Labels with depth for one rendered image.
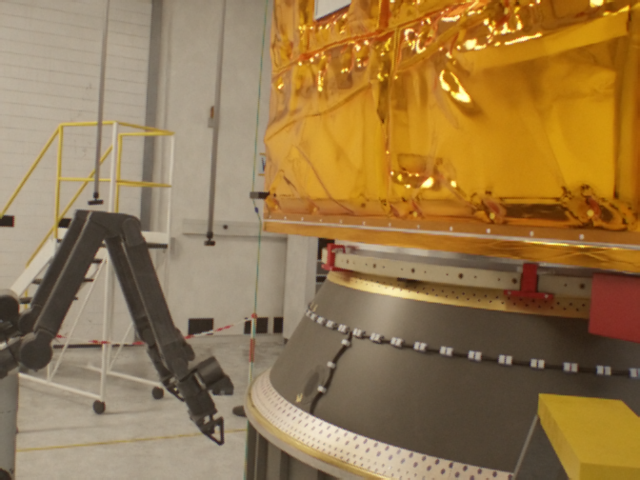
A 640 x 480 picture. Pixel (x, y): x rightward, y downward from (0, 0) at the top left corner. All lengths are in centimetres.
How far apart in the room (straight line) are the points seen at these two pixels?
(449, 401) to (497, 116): 74
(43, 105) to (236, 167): 269
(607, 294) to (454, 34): 84
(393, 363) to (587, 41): 99
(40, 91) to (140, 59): 134
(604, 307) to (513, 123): 49
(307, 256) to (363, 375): 760
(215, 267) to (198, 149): 165
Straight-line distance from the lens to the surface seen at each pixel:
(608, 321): 169
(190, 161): 987
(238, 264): 1015
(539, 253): 178
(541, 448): 141
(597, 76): 166
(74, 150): 941
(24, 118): 935
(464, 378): 194
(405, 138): 218
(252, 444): 262
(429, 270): 204
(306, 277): 967
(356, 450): 200
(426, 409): 195
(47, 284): 230
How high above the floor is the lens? 182
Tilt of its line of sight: 2 degrees down
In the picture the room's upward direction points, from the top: 3 degrees clockwise
